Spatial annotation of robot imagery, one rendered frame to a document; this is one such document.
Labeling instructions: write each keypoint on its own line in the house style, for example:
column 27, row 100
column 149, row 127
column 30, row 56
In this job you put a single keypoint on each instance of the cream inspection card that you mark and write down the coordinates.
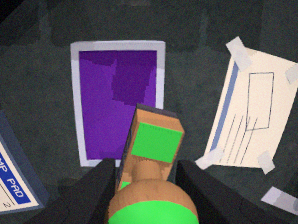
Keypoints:
column 258, row 93

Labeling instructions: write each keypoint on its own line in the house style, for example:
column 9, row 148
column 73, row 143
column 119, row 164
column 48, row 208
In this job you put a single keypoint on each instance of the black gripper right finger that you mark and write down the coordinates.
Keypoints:
column 216, row 203

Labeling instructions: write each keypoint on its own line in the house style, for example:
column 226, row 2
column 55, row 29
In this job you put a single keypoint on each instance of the purple ink pad in grey tray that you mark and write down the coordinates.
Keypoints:
column 109, row 78

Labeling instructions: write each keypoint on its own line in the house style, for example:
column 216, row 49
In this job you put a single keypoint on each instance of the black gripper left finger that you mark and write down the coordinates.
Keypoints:
column 85, row 202

